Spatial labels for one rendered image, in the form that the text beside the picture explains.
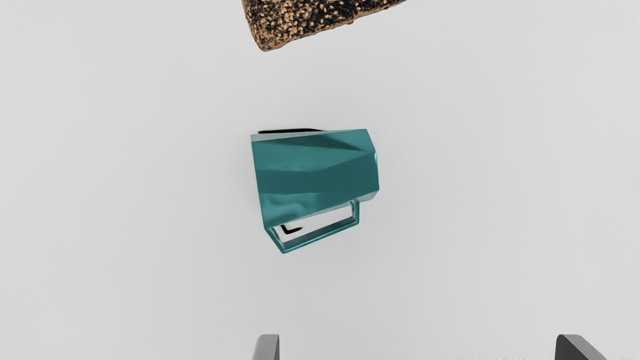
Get seeded brown bread loaf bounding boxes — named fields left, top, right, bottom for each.
left=241, top=0, right=409, bottom=53

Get teal faceted mug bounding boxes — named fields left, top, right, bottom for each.
left=250, top=128, right=380, bottom=255

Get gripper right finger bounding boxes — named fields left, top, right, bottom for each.
left=554, top=334, right=609, bottom=360

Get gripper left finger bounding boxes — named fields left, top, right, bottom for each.
left=252, top=334, right=281, bottom=360

